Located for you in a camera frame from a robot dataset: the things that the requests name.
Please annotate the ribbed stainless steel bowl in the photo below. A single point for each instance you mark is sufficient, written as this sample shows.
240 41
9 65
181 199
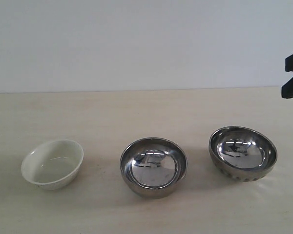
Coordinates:
241 153

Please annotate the smooth stainless steel bowl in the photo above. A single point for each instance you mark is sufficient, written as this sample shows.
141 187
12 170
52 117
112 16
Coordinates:
153 167

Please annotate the white ceramic floral bowl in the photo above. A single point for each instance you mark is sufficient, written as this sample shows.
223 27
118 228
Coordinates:
53 164

